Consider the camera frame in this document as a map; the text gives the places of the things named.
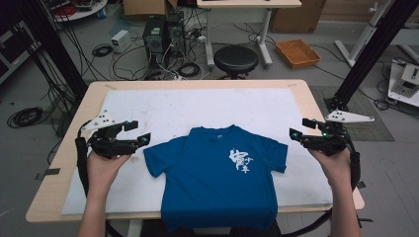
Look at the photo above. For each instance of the black tape strip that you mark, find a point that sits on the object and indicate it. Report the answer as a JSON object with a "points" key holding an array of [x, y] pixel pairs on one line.
{"points": [[361, 184]]}

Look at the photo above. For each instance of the white metal stand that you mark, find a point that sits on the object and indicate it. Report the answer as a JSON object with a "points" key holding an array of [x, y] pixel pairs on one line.
{"points": [[360, 39]]}

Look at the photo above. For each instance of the grey tape strip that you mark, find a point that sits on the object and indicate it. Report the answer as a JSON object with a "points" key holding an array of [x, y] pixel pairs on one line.
{"points": [[49, 172]]}

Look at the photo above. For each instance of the white desk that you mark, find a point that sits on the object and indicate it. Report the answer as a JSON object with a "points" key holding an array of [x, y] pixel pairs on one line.
{"points": [[248, 3]]}

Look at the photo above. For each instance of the black aluminium post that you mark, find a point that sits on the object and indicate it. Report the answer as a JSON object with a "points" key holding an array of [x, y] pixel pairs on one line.
{"points": [[54, 52], [372, 52]]}

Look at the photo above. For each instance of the large cardboard box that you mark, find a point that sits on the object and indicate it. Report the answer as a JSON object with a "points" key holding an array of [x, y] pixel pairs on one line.
{"points": [[296, 16]]}

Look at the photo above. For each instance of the round white table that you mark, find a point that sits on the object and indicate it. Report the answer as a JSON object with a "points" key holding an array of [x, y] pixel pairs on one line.
{"points": [[82, 10]]}

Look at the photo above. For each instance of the white felt mat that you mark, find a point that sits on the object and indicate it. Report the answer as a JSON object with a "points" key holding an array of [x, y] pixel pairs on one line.
{"points": [[184, 108]]}

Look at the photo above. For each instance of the grey floor mat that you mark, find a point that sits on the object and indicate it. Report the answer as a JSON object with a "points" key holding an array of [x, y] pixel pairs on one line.
{"points": [[375, 131]]}

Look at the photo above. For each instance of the white power supply box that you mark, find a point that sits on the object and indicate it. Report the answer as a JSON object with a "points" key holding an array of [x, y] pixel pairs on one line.
{"points": [[120, 40]]}

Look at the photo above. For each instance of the white device on board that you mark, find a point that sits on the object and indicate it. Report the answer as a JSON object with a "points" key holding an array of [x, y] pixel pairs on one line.
{"points": [[406, 84]]}

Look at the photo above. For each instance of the person's right hand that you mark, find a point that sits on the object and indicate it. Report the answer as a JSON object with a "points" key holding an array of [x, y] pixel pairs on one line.
{"points": [[337, 169]]}

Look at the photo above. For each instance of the black computer tower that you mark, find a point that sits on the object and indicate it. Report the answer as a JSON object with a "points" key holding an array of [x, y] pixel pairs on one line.
{"points": [[154, 42], [176, 34]]}

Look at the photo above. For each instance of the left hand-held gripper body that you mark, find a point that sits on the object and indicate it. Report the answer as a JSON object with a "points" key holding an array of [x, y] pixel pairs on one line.
{"points": [[108, 144]]}

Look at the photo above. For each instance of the white table leg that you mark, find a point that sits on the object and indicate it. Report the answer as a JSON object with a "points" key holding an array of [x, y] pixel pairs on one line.
{"points": [[134, 227]]}

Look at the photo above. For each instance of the orange tray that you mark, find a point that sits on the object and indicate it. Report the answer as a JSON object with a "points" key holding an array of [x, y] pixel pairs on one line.
{"points": [[298, 53]]}

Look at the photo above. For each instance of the black tape cross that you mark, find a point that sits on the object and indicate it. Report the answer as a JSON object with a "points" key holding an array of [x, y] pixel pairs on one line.
{"points": [[365, 220]]}

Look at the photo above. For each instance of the blue t-shirt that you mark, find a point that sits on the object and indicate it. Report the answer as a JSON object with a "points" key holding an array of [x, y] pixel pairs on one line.
{"points": [[214, 184]]}

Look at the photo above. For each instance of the person's left hand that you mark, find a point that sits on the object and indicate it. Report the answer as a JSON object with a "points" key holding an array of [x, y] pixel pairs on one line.
{"points": [[100, 174]]}

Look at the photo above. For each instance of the dark metal rack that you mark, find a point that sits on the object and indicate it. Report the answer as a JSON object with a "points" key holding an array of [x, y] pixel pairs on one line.
{"points": [[15, 49]]}

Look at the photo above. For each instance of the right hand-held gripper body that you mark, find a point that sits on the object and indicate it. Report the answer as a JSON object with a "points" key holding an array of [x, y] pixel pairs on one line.
{"points": [[329, 141]]}

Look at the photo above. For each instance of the black round stool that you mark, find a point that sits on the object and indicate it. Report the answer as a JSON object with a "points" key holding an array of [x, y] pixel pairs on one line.
{"points": [[235, 60]]}

